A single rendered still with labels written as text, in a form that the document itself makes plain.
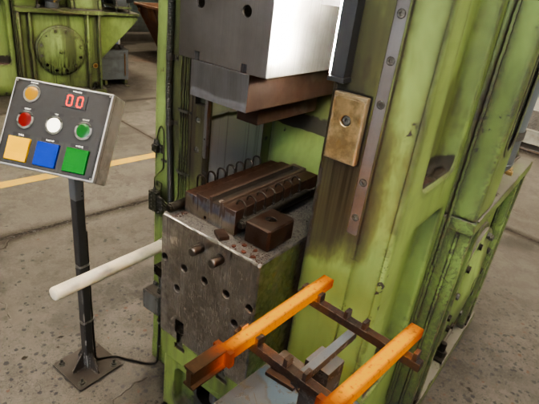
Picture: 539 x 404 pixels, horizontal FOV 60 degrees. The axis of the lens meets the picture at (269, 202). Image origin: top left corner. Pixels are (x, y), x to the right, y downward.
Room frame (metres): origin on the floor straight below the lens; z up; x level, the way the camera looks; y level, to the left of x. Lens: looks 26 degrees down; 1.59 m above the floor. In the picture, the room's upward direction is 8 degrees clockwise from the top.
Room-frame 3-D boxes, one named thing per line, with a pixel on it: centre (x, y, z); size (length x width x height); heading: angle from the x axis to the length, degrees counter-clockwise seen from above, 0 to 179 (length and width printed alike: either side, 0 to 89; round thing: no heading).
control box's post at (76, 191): (1.45, 0.67, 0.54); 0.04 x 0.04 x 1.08; 55
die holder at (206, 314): (1.35, 0.00, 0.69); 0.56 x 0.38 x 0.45; 145
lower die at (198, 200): (1.37, 0.05, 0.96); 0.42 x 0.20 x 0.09; 145
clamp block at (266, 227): (1.15, -0.01, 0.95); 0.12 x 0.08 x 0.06; 145
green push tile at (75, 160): (1.31, 0.60, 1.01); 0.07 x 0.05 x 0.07; 80
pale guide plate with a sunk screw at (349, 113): (1.13, -0.16, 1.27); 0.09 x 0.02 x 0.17; 55
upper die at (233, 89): (1.37, 0.05, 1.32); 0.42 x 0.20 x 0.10; 145
